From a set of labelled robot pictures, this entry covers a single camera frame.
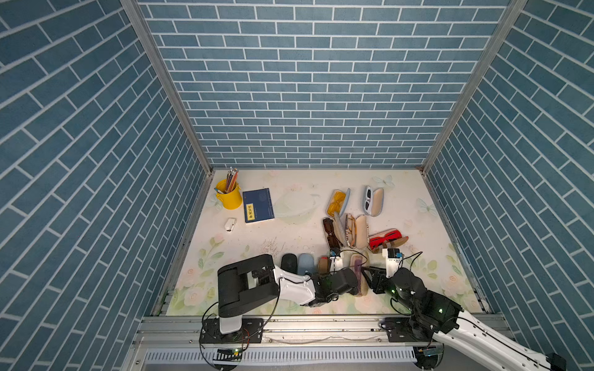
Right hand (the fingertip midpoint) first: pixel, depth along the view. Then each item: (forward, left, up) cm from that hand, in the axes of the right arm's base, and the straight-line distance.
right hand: (365, 273), depth 79 cm
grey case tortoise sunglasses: (+18, +9, 0) cm, 20 cm away
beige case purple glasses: (-4, +1, +1) cm, 4 cm away
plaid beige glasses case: (+4, +14, -5) cm, 16 cm away
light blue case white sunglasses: (+36, -7, -4) cm, 37 cm away
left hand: (-1, +1, -6) cm, 7 cm away
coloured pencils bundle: (+33, +55, +9) cm, 65 cm away
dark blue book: (+30, +46, -6) cm, 55 cm away
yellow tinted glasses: (+33, +9, -5) cm, 35 cm away
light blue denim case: (+4, +21, -5) cm, 22 cm away
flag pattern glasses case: (+21, -2, -8) cm, 23 cm away
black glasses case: (+4, +27, -5) cm, 28 cm away
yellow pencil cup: (+28, +56, 0) cm, 63 cm away
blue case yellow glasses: (+37, +5, -2) cm, 37 cm away
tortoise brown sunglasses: (+14, +11, -5) cm, 18 cm away
